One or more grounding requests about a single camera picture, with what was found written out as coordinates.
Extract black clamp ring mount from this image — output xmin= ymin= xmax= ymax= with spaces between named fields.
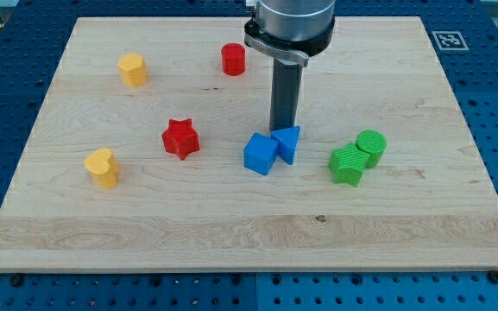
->
xmin=244 ymin=18 xmax=335 ymax=67

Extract grey pusher rod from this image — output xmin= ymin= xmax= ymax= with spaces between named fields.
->
xmin=269 ymin=59 xmax=302 ymax=131

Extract red cylinder block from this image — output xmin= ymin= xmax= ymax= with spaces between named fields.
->
xmin=221 ymin=42 xmax=246 ymax=76

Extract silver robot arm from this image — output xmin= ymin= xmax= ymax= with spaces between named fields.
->
xmin=244 ymin=0 xmax=336 ymax=130

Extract green star block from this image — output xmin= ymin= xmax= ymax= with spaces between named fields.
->
xmin=328 ymin=143 xmax=370 ymax=187

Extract red star block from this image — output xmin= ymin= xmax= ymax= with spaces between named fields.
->
xmin=161 ymin=118 xmax=200 ymax=160

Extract blue triangle block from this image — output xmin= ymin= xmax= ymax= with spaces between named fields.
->
xmin=271 ymin=126 xmax=300 ymax=165

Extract blue cube block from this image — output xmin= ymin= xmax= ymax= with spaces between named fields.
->
xmin=243 ymin=133 xmax=279 ymax=175

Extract green cylinder block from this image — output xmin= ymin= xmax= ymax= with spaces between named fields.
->
xmin=356 ymin=130 xmax=387 ymax=168

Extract white fiducial marker tag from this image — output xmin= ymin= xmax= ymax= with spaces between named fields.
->
xmin=432 ymin=30 xmax=469 ymax=51

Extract yellow hexagon block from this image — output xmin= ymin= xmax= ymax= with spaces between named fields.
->
xmin=117 ymin=53 xmax=148 ymax=86

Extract wooden board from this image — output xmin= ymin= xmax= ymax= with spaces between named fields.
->
xmin=0 ymin=16 xmax=498 ymax=273

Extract yellow heart block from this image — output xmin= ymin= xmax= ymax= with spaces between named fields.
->
xmin=84 ymin=148 xmax=119 ymax=188

